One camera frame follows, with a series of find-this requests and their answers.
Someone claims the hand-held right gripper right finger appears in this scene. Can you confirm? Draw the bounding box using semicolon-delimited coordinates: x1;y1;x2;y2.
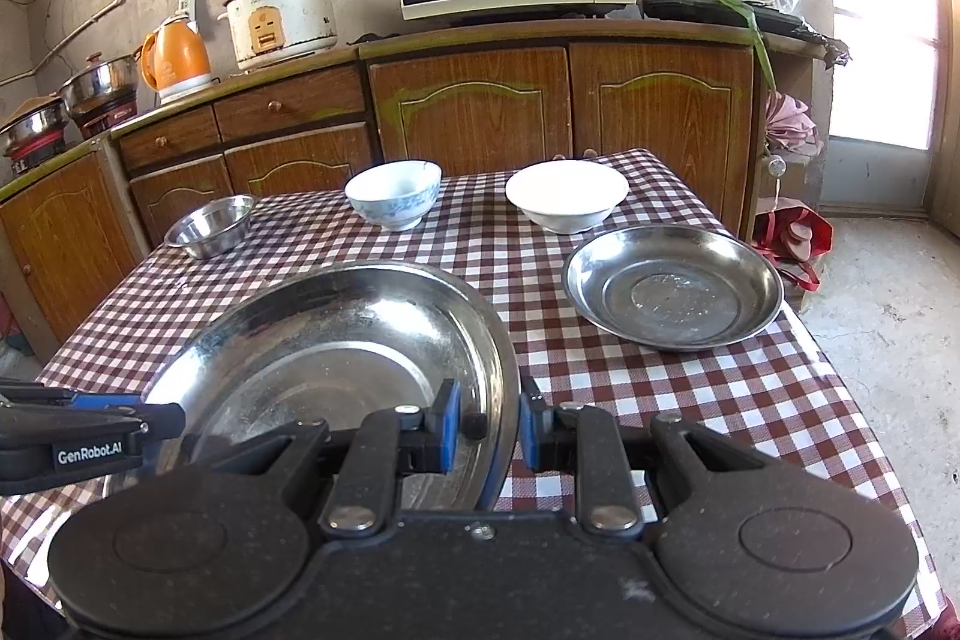
517;376;762;534

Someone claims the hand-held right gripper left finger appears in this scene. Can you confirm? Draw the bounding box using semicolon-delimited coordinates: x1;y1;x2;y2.
184;377;487;536

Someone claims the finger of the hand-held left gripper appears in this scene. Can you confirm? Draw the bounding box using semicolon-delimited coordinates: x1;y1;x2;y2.
0;377;186;442

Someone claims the large steel plate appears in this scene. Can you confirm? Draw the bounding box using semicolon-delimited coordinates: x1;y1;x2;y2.
139;261;521;513
562;225;785;353

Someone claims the small steel bowl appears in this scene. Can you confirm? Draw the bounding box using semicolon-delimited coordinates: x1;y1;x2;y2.
163;194;257;260

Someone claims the blue patterned white bowl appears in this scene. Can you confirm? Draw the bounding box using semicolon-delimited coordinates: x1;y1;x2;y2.
344;160;443;232

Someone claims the wide white bowl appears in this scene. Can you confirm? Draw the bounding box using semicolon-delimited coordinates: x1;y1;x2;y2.
505;160;629;235

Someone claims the red checkered tablecloth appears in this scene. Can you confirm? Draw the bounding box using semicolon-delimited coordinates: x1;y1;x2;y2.
0;149;950;640

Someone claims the single-door wooden cabinet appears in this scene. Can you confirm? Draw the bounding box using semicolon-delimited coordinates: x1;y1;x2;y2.
0;141;148;342

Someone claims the red induction cooker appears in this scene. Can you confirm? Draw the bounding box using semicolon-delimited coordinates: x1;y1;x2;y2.
4;134;68;177
71;94;140;139

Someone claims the steel pot with wooden lid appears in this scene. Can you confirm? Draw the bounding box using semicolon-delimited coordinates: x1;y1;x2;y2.
0;94;70;151

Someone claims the red bag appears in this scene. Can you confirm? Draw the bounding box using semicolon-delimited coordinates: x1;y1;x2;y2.
754;205;834;293

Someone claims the double-door wooden cabinet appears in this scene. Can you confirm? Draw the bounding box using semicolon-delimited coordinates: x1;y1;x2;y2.
360;21;815;237

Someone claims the orange electric kettle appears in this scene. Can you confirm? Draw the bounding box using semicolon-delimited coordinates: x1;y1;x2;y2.
139;14;215;103

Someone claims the pink plastic bag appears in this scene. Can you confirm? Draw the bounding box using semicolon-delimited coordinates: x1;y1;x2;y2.
765;91;823;162

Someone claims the white rice cooker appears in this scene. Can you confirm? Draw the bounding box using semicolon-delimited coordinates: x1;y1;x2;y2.
217;0;344;73

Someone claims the green onion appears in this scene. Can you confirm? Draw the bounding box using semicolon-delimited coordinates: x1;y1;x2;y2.
686;0;778;87

